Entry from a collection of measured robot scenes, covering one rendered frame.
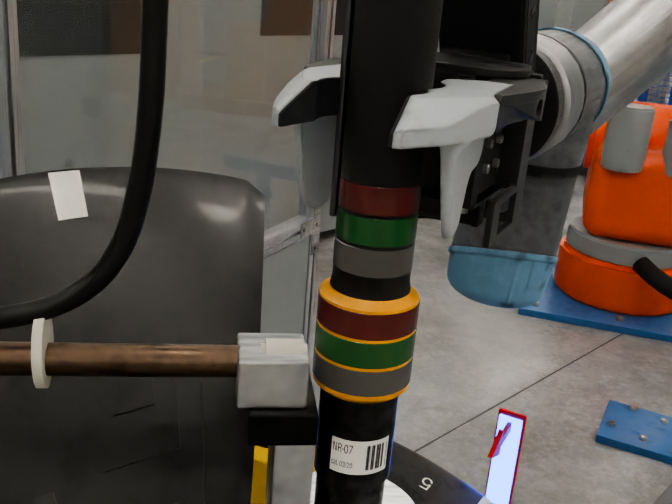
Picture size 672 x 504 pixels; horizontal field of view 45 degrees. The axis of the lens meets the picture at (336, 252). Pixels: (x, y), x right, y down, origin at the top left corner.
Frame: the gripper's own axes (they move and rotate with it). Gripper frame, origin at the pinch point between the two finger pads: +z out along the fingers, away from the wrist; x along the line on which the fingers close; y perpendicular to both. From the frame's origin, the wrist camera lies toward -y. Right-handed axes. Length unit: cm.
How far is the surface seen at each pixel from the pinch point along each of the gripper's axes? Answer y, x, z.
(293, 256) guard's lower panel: 58, 70, -123
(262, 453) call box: 43, 24, -35
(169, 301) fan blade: 13.1, 12.5, -5.6
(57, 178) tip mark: 8.0, 20.9, -6.1
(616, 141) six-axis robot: 63, 39, -365
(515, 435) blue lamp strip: 33, -1, -37
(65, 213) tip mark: 9.6, 19.4, -5.1
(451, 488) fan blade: 33.4, 1.3, -26.9
